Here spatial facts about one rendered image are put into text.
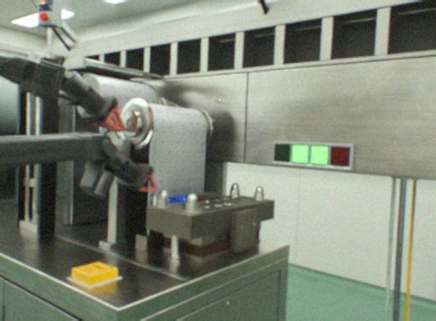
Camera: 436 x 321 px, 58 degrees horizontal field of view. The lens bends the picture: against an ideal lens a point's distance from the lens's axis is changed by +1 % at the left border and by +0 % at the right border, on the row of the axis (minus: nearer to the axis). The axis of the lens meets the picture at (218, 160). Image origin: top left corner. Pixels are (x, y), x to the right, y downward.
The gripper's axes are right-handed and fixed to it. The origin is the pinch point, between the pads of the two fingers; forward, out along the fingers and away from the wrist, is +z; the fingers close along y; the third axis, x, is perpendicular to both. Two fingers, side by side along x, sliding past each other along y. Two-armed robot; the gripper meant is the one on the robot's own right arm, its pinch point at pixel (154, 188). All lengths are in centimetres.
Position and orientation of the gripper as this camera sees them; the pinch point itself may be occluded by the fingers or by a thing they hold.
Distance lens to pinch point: 112.9
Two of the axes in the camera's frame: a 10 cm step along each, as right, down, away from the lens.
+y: 7.9, 0.7, -6.1
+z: 5.2, 4.7, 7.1
